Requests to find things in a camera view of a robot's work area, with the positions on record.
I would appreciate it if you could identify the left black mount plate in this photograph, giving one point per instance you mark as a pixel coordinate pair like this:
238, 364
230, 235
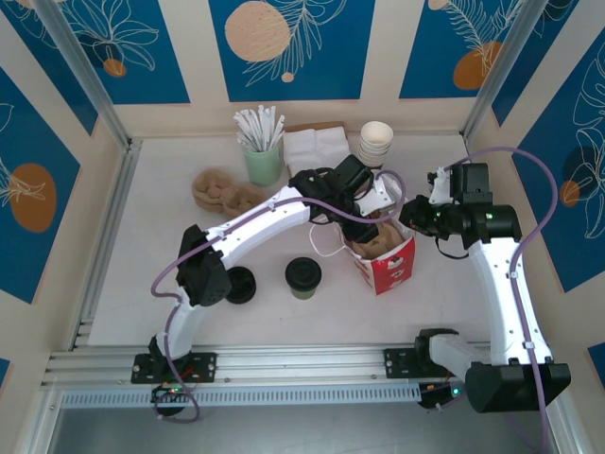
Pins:
203, 366

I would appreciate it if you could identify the dark printed paper cup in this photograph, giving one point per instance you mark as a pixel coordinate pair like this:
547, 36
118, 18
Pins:
371, 165

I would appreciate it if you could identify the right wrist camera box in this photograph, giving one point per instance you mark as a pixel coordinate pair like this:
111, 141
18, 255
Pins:
440, 186

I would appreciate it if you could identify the right controller board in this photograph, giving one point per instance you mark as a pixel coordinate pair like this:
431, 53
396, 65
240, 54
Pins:
442, 395

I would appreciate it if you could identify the controller board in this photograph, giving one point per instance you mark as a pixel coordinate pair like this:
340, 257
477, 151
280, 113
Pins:
172, 392
442, 395

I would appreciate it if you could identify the white paper napkin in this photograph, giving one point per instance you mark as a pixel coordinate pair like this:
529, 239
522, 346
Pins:
299, 149
331, 144

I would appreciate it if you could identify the aluminium frame post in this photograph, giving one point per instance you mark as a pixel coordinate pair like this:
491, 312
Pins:
85, 71
496, 71

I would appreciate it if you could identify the left controller board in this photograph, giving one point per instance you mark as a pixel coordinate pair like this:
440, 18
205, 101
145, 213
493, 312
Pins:
172, 392

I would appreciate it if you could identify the right black mount plate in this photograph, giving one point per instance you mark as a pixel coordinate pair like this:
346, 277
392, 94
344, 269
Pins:
397, 361

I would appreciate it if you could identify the mint green straw holder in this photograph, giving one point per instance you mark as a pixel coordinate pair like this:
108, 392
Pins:
262, 165

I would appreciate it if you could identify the black mount plate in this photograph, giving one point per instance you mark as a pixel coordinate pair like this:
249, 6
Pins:
397, 361
203, 366

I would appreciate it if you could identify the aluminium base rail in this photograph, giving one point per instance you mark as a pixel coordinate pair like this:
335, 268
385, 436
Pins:
302, 364

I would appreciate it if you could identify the black plastic cup lid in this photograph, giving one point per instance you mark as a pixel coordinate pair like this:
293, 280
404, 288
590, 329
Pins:
242, 281
242, 300
303, 272

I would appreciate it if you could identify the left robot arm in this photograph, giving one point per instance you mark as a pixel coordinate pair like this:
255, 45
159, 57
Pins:
255, 227

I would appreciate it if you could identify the white wrapped straw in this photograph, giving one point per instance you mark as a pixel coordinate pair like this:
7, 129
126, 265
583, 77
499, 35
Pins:
254, 125
262, 123
278, 130
270, 124
246, 142
246, 128

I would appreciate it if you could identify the red paper takeout bag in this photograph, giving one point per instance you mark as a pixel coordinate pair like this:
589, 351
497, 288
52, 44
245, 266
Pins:
392, 269

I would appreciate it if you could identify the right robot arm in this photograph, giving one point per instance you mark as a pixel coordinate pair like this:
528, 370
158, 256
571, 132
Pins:
510, 307

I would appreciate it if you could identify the white napkins on tray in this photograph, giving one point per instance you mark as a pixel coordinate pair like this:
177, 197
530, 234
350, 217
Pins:
312, 126

